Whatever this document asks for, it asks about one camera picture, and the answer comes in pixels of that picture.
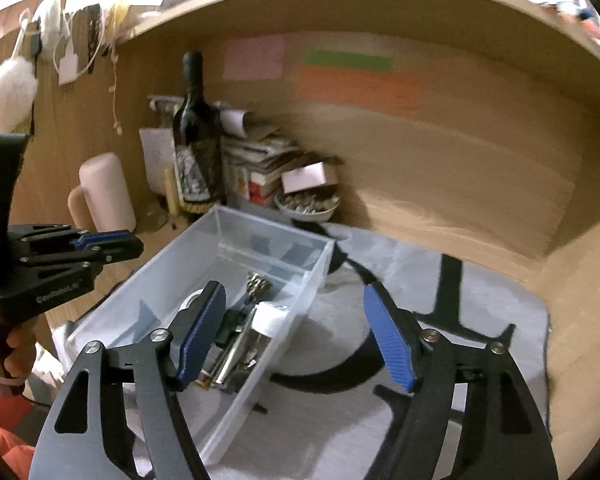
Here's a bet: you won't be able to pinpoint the black gold slim bottle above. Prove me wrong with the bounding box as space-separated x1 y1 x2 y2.
194 309 257 389

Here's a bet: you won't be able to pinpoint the white charger plug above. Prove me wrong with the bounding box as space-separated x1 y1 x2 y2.
251 301 289 338

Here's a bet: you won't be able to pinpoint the keys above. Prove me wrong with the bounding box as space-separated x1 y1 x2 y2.
244 272 272 306

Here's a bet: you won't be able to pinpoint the clear plastic organizer box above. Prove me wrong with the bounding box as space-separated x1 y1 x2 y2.
65 207 335 466

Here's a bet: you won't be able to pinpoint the person left hand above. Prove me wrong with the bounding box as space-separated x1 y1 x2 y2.
0 318 38 396

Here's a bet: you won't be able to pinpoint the gold lip balm tube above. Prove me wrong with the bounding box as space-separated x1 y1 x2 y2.
163 166 181 218

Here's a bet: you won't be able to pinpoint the white handwritten paper note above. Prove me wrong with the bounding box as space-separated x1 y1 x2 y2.
138 128 174 195

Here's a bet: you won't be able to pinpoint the grey mat with black letters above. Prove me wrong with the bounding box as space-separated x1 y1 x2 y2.
49 219 553 480

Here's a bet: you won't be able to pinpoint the dark wine bottle elephant label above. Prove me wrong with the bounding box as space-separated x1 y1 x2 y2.
172 51 225 221

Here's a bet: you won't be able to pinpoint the stack of books and boxes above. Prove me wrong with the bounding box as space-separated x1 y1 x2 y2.
221 133 311 202

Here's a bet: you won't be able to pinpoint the white bowl of trinkets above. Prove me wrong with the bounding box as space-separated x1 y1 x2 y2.
274 192 340 223

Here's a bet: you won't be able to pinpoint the white tube on tray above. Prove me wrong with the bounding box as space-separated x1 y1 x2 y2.
148 94 184 115

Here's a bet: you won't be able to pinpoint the white fluffy pompom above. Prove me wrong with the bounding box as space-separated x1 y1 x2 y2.
0 55 38 133

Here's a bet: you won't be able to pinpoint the pink white small card box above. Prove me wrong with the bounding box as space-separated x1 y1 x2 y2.
282 162 339 194

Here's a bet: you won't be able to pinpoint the pink sticky note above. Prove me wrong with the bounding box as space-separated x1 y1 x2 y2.
223 35 285 81

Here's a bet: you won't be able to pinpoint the orange sticky note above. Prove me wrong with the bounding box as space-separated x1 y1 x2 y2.
296 65 422 117

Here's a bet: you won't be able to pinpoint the green sticky note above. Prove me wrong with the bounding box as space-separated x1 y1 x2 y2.
306 49 393 73

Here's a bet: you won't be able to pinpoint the wooden shelf board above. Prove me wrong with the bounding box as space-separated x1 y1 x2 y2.
120 0 600 87

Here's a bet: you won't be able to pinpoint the pink mug with handle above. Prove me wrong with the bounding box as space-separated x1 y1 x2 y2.
67 152 136 232

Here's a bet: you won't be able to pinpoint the white hanging cable tag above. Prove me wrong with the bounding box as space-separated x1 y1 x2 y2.
52 6 106 86

